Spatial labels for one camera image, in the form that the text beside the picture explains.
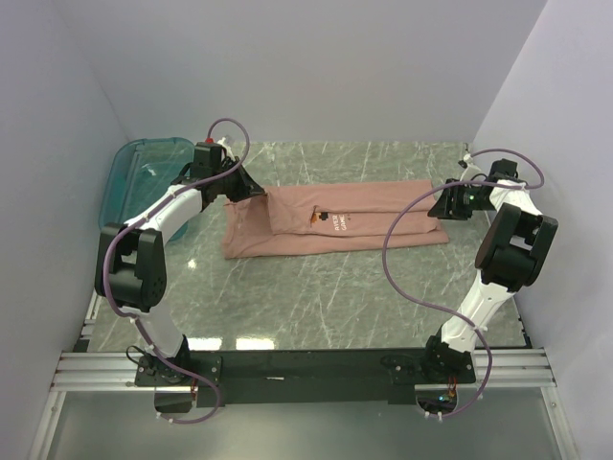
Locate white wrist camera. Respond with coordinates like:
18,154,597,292
205,135,235,156
458,153,484,182

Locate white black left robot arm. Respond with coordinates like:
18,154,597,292
95,138,264,385

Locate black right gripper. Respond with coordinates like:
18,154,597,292
427,178,495,221

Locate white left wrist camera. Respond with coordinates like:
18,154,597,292
205,135,235,156

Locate aluminium front frame rail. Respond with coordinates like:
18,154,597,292
50,349,556,392

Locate aluminium left side rail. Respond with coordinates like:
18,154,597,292
72,290,117,353

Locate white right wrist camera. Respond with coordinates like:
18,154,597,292
458,153,484,182

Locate pink t shirt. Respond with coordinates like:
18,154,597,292
221,179,449,259

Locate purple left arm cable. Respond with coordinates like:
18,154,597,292
103,117,251,426

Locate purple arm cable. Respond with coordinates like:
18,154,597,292
103,117,251,426
382,148,546,423

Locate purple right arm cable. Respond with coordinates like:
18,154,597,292
382,148,546,423

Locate teal transparent plastic bin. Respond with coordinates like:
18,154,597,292
99,137,193,227

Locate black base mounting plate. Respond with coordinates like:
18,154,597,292
133,349,478,408

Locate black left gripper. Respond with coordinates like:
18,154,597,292
213,156,264,203

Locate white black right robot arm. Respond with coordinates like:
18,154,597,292
420,159,558,382

